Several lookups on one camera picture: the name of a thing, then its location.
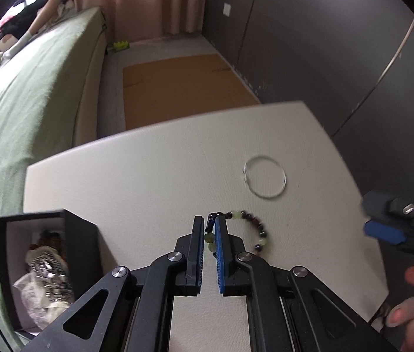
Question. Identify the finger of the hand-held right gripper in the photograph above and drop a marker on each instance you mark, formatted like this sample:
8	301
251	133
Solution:
383	231
376	203

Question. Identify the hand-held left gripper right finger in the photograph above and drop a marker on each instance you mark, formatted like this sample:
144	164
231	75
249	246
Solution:
221	260

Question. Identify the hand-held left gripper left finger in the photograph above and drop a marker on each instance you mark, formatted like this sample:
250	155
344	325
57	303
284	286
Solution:
199	260

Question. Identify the thin silver bangle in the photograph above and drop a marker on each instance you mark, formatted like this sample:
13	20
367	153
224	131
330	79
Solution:
283	187

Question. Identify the black jewelry box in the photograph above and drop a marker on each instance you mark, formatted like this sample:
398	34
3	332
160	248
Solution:
82	249

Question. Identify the plastic bag with silver jewelry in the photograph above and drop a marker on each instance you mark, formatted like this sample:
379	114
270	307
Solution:
45	275

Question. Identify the person's right hand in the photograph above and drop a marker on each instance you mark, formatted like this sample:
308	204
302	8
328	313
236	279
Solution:
409	308

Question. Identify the flat brown cardboard sheet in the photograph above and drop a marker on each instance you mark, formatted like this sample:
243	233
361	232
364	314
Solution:
181	88

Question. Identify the green toy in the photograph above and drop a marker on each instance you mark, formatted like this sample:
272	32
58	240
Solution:
119	46

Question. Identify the bed with green sheet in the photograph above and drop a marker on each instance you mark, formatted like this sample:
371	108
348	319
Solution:
27	99

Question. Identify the wide pink curtain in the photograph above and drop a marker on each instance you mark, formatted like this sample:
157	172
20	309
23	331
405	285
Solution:
137	0

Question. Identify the dark clothing pile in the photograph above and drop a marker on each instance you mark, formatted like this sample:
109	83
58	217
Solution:
19	22

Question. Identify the white wall socket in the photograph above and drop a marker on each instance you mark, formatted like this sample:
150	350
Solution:
226	8

